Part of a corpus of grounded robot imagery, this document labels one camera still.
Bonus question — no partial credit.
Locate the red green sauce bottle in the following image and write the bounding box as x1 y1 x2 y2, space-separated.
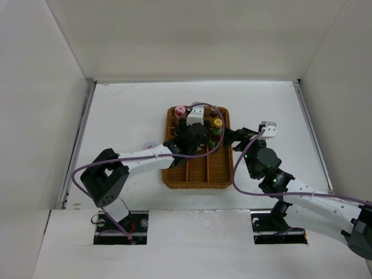
209 118 223 149

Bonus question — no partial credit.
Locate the brown cap yellow oil bottle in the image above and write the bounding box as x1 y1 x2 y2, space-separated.
209 107 219 121

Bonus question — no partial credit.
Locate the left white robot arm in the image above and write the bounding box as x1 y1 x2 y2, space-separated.
80 120 210 232

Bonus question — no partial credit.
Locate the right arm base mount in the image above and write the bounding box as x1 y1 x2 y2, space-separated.
251 201 307 245

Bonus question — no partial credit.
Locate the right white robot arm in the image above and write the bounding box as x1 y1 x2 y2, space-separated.
223 122 371 260

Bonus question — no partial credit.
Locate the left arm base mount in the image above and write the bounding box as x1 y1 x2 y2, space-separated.
91 211 149 245

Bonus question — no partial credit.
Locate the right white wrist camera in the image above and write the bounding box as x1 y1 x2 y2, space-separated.
259 121 277 140

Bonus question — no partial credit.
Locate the brown wicker divided tray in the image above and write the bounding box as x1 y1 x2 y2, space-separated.
162 106 234 189

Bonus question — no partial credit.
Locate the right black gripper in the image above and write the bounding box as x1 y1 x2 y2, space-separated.
224 126 267 179

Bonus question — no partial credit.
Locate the pink cap spice jar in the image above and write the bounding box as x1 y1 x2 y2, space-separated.
174 106 186 126

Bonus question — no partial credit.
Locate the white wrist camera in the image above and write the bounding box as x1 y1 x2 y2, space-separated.
186 105 205 126
259 121 277 140

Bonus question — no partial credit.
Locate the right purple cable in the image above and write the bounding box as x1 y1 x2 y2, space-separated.
231 129 372 208

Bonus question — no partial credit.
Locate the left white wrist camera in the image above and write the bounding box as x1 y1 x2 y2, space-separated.
186 105 205 126

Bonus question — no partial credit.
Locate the small red label white jar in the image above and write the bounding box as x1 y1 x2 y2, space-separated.
143 142 159 150

